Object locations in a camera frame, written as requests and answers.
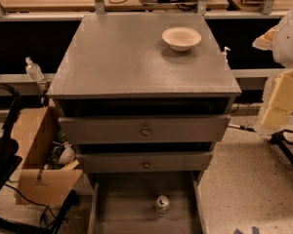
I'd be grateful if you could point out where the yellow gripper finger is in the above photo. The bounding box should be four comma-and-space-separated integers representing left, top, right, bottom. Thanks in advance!
260, 69, 293, 130

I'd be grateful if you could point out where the green 7up soda can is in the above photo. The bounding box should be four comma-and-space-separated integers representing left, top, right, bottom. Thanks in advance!
154, 195, 170, 216

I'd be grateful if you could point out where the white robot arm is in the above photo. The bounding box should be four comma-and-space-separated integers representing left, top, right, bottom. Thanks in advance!
252, 7, 293, 133

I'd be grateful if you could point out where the top grey drawer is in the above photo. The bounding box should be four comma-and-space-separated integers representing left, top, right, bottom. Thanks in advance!
59, 115, 230, 144

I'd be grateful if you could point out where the middle grey drawer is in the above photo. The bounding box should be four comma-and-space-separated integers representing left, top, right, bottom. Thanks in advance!
77, 152, 213, 174

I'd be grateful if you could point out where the grey drawer cabinet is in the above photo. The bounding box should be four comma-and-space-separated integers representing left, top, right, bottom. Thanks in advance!
47, 12, 242, 234

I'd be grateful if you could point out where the open bottom grey drawer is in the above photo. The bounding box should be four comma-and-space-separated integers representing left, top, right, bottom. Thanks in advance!
87, 172, 204, 234

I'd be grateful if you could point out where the black reacher grabber tool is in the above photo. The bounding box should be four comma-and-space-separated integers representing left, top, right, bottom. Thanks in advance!
268, 129, 293, 168

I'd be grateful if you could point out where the white pump bottle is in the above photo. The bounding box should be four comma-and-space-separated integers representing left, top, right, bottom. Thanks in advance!
222, 46, 231, 63

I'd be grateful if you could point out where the white paper bowl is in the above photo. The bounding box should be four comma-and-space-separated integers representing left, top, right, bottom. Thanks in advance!
162, 27, 201, 52

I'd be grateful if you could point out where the white mug in box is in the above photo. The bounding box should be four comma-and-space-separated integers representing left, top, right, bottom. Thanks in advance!
58, 142, 75, 166

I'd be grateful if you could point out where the brown cardboard box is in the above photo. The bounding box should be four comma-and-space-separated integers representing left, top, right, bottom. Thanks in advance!
13, 107, 82, 205

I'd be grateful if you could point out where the clear sanitizer bottle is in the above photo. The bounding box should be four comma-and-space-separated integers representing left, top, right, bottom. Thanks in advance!
25, 57, 44, 82

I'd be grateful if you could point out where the black chair frame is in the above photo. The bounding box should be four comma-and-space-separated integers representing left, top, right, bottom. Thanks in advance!
0, 84, 21, 190

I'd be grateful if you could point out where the black floor cable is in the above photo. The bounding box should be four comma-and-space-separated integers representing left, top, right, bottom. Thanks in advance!
0, 175, 79, 234

